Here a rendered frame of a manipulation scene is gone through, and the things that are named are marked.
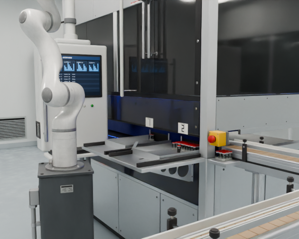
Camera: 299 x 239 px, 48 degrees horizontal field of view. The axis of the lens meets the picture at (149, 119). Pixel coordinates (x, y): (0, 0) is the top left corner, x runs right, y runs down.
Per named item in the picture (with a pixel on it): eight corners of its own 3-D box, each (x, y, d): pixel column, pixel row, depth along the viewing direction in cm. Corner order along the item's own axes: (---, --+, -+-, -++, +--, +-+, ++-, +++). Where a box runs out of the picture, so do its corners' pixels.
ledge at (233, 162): (225, 159, 187) (225, 155, 186) (244, 163, 176) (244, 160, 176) (207, 162, 179) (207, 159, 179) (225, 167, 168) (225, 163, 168)
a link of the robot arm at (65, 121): (46, 131, 166) (44, 82, 163) (72, 126, 182) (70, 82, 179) (64, 133, 160) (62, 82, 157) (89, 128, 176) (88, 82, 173)
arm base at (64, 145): (45, 173, 158) (43, 133, 156) (45, 163, 176) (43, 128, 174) (86, 170, 164) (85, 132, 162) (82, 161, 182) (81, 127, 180)
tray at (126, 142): (148, 139, 238) (148, 134, 238) (171, 145, 217) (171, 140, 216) (105, 144, 219) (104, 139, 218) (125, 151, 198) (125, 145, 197)
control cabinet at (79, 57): (99, 141, 274) (98, 43, 266) (109, 145, 258) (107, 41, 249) (35, 147, 249) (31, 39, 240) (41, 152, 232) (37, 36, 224)
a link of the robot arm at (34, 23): (81, 101, 167) (58, 103, 153) (65, 109, 173) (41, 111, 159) (52, 7, 171) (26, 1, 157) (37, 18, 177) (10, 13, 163)
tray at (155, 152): (179, 147, 210) (179, 141, 210) (209, 154, 189) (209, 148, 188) (132, 153, 191) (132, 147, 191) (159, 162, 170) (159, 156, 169)
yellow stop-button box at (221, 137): (218, 143, 180) (218, 130, 179) (228, 145, 174) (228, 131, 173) (208, 144, 176) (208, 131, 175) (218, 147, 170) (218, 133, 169)
